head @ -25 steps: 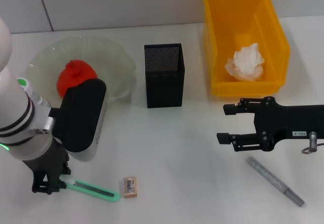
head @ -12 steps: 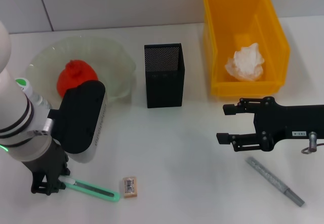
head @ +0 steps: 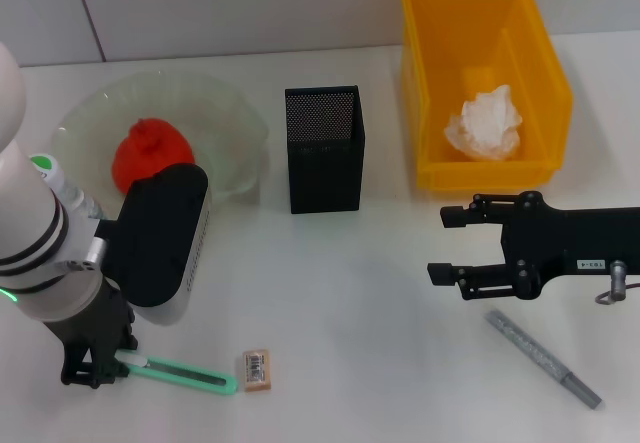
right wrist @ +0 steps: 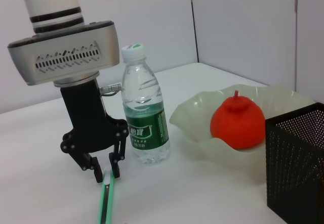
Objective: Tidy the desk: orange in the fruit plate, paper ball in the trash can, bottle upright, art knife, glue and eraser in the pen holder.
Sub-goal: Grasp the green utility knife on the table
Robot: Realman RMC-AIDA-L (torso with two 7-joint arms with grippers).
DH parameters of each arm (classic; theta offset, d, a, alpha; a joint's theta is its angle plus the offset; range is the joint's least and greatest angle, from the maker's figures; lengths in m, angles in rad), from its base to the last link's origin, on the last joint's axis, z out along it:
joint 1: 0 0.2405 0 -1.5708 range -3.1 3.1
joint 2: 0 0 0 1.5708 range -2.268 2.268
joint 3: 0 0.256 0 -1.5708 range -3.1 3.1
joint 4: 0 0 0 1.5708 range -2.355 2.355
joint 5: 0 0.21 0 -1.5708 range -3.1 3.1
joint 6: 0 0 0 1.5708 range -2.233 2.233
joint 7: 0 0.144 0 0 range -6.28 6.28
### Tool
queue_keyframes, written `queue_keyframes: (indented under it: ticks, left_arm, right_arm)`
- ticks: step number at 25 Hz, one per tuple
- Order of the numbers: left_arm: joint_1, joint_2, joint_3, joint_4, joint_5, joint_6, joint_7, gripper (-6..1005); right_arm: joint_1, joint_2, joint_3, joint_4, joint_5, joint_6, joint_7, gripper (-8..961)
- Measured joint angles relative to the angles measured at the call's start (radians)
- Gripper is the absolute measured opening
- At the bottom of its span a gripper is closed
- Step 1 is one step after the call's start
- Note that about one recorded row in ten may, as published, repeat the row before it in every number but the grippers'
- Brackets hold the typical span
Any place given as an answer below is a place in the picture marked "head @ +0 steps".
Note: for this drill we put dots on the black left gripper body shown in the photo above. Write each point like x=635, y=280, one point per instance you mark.
x=95, y=318

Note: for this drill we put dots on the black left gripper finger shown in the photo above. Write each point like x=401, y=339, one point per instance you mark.
x=111, y=360
x=92, y=378

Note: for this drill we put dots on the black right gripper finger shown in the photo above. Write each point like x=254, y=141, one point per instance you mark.
x=440, y=274
x=452, y=216

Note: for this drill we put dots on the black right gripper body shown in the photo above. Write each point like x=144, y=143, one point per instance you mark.
x=555, y=243

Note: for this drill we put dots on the white paper ball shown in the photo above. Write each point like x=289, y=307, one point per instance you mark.
x=487, y=123

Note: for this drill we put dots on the clear green-label water bottle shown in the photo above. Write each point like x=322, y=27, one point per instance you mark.
x=75, y=198

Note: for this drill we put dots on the orange fruit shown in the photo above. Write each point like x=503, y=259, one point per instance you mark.
x=145, y=155

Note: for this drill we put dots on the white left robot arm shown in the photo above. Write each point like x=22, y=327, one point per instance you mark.
x=25, y=223

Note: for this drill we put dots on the grey glitter pen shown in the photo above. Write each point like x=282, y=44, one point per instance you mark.
x=540, y=355

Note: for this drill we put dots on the black mesh pen holder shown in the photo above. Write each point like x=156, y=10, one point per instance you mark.
x=325, y=178

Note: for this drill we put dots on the beige eraser with barcode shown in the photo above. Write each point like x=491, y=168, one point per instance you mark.
x=257, y=370

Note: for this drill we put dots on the translucent glass fruit plate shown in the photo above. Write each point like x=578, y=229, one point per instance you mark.
x=225, y=113

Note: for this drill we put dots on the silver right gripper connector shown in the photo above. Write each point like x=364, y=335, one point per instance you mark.
x=619, y=278

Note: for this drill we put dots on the yellow plastic bin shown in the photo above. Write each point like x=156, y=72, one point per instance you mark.
x=430, y=88

